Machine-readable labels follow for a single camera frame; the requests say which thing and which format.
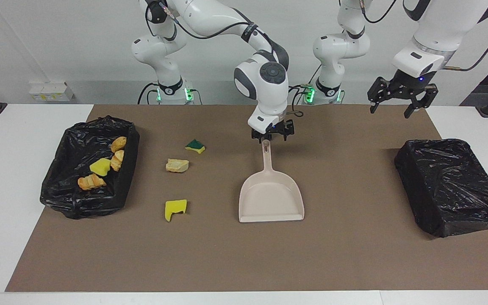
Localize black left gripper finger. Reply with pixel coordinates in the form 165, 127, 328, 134
367, 77, 388, 114
404, 84, 439, 119

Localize green and yellow sponge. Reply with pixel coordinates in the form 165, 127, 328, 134
185, 139, 206, 154

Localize beige plastic dustpan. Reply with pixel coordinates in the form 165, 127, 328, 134
238, 140, 305, 223

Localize tan toast piece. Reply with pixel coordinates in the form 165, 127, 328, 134
166, 158, 189, 173

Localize notched yellow sponge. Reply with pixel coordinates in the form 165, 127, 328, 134
165, 199, 188, 222

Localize pale bread chunk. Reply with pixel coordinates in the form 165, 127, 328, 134
110, 150, 125, 172

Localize yellow sponge chunk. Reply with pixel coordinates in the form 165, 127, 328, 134
89, 158, 111, 177

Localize bin covered by black bag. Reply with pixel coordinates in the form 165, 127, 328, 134
394, 139, 488, 238

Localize open bin with black bag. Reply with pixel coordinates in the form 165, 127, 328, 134
40, 116, 140, 219

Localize brown table mat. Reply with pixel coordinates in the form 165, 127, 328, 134
6, 105, 488, 292

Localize orange croissant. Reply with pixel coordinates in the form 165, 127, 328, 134
78, 174, 106, 191

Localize black left base cable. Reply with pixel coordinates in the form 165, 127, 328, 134
288, 84, 314, 105

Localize black base cable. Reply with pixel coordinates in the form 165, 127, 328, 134
137, 82, 160, 105
288, 84, 314, 105

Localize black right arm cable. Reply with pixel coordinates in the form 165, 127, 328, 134
144, 0, 308, 118

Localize black right base cable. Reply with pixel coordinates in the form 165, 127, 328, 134
137, 82, 160, 105

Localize white wall power strip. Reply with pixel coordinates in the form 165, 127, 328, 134
29, 82, 75, 102

